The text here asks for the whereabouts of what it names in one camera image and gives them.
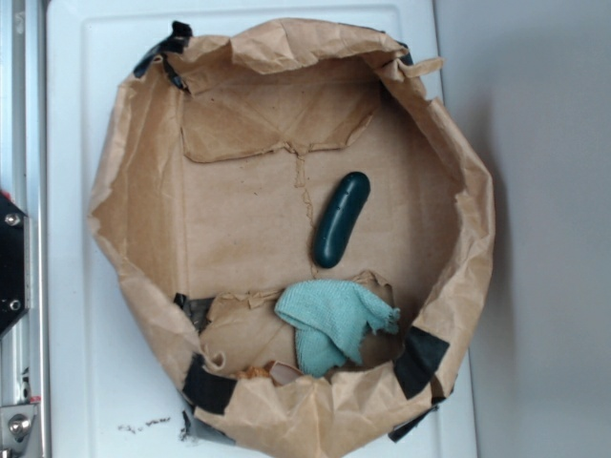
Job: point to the aluminium frame rail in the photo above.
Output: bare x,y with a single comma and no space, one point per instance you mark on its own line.
24,350

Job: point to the silver corner bracket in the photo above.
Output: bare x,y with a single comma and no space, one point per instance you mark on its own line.
20,427

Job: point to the dark green plastic pickle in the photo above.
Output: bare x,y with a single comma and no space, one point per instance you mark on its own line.
339,218

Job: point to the black metal bracket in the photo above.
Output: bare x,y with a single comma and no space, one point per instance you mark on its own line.
13,264

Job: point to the orange beige toy piece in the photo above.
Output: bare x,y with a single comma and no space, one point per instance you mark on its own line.
279,373

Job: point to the white plastic tray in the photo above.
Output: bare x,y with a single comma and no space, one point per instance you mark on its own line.
110,397

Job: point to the brown paper bag bin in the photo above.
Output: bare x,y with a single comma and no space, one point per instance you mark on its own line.
220,158

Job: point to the light teal cloth rag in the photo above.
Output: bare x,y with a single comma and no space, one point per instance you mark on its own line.
331,319

